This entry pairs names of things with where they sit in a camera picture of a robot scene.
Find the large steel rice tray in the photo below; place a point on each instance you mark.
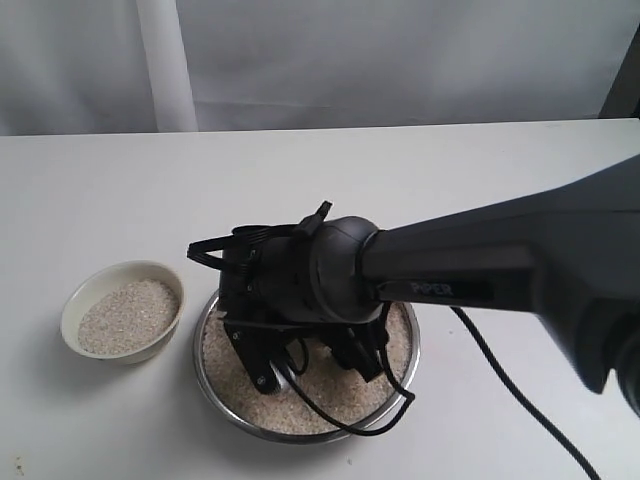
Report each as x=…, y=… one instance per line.
x=323, y=405

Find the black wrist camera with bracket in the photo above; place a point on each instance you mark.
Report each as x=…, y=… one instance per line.
x=256, y=349

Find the dark stand post at right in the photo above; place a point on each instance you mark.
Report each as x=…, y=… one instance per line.
x=620, y=75

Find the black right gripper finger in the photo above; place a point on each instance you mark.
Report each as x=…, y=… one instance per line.
x=356, y=347
x=285, y=337

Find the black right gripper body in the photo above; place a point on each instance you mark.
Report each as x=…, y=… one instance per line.
x=268, y=277

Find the small white ceramic bowl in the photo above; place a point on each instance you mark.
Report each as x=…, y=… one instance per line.
x=104, y=282

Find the white backdrop curtain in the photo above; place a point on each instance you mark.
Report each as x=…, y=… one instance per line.
x=82, y=67

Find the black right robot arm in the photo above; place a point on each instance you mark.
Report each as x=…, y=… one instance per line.
x=569, y=255

